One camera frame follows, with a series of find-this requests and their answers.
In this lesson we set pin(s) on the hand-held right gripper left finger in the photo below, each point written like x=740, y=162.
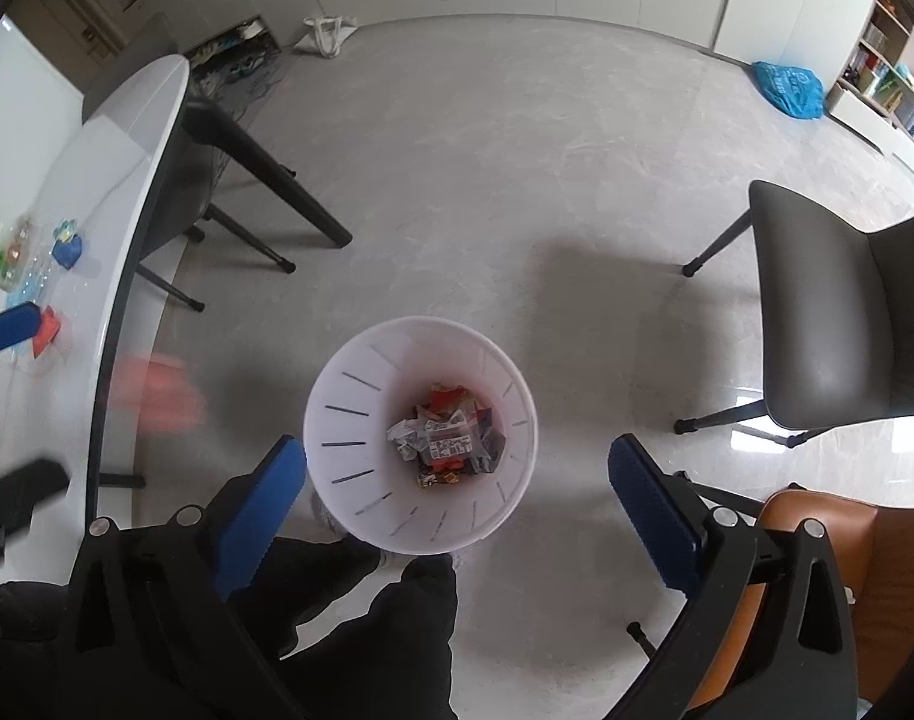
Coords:
x=266, y=510

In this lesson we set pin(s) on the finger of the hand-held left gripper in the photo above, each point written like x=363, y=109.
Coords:
x=7, y=331
x=26, y=486

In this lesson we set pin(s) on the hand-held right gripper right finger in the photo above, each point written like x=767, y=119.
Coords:
x=656, y=517

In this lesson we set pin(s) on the red wrapper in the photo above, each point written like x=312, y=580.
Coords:
x=446, y=395
x=48, y=326

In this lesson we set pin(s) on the silver wrapper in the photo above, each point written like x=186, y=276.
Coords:
x=403, y=436

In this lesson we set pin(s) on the brown wrapper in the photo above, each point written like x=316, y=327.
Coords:
x=438, y=477

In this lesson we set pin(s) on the white printed blister pack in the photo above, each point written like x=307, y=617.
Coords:
x=448, y=440

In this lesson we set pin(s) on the white plastic bin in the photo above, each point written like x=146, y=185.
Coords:
x=419, y=360

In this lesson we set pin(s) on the clear plastic packaging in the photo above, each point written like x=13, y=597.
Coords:
x=39, y=264

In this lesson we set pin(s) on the person's leg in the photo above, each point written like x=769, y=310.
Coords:
x=307, y=585
x=397, y=652

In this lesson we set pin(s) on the crumpled blue wrapper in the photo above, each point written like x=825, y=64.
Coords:
x=67, y=250

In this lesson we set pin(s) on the crumpled colourful paper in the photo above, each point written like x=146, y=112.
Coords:
x=67, y=227

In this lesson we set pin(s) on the brown leather chair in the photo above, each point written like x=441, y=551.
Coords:
x=817, y=562

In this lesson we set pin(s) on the black table leg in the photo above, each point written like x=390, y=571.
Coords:
x=277, y=180

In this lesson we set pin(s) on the white tote bag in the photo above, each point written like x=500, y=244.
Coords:
x=326, y=34

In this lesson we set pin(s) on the blue plastic bag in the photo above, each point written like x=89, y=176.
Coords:
x=790, y=90

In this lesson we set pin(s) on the bookshelf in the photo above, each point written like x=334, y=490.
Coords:
x=895, y=82

